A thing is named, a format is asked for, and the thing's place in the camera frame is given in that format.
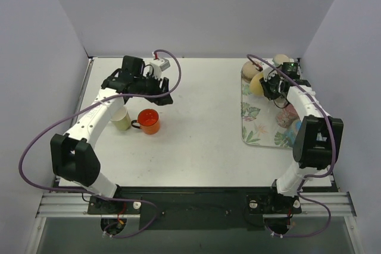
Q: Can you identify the aluminium rail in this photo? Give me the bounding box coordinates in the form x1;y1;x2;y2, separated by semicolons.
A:
36;192;357;218

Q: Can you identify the yellow mug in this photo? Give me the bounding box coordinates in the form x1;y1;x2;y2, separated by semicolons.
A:
249;71;264;96

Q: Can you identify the beige round mug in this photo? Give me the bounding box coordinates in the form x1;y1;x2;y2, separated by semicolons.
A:
241;61;262;83

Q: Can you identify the light green mug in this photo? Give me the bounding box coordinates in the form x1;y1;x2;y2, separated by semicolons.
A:
111;106;131;131

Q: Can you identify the floral serving tray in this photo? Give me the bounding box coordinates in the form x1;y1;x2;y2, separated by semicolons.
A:
241;78;290;149

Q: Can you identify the orange mug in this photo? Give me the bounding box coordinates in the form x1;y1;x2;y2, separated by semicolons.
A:
131;109;160;135

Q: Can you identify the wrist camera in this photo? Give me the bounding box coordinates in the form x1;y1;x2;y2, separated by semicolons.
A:
145;58;170;79
262;59;279;82

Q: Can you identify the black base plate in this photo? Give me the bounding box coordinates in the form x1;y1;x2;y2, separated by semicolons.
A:
88;187;301;233

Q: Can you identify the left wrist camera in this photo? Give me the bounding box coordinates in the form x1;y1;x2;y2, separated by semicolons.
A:
145;58;170;79

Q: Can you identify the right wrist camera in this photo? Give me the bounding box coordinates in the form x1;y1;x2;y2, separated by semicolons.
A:
262;59;279;82

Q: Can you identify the pink patterned mug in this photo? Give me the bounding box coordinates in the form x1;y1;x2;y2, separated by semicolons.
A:
276;105;299;128

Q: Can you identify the tall teal floral mug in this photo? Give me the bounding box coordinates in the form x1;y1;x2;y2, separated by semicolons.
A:
273;54;290;67

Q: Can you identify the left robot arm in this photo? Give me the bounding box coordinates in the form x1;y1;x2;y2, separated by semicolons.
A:
50;55;173;214

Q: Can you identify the blue glazed mug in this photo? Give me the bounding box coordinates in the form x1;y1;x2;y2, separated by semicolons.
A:
284;120;301;148

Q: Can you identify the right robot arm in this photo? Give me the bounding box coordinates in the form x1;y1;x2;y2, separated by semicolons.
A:
260;60;343;212

